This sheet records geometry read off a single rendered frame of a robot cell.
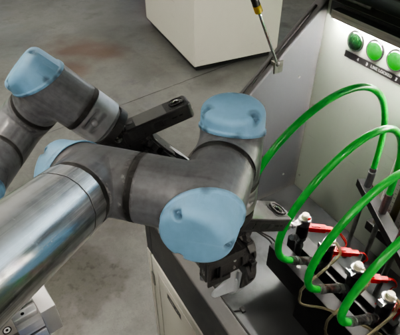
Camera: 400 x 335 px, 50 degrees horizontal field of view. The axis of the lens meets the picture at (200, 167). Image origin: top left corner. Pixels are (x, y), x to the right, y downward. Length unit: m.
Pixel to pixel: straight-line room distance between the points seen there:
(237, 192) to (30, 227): 0.19
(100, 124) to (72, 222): 0.30
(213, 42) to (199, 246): 3.51
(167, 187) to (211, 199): 0.05
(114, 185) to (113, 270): 1.88
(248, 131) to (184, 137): 2.63
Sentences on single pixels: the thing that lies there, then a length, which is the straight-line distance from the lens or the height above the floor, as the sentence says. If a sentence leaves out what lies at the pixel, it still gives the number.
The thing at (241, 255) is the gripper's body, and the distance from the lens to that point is 0.62.
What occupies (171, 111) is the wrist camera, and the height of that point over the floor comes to 1.44.
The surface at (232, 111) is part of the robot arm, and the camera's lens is 0.47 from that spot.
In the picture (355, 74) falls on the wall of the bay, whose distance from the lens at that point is 1.16.
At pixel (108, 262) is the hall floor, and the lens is 2.33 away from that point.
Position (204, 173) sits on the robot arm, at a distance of 0.41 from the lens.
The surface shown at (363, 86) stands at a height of 1.42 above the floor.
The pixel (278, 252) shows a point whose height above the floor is 1.16.
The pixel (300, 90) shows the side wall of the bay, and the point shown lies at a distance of 1.26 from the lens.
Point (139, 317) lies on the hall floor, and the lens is 2.13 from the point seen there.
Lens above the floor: 1.81
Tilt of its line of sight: 40 degrees down
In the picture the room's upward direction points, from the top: straight up
